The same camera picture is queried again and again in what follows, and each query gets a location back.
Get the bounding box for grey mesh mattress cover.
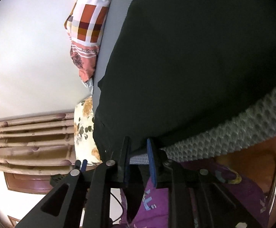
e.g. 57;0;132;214
93;0;276;161

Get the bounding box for floral yellow white pillow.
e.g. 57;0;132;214
74;96;102;166

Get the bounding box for brown wooden furniture edge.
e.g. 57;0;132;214
4;172;52;195

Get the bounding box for checkered orange white pillow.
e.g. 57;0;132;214
64;0;111;83

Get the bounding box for beige patterned curtain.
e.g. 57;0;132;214
0;113;76;176

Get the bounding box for purple patterned garment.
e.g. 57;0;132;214
117;161;269;227

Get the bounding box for black pants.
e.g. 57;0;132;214
93;0;276;222

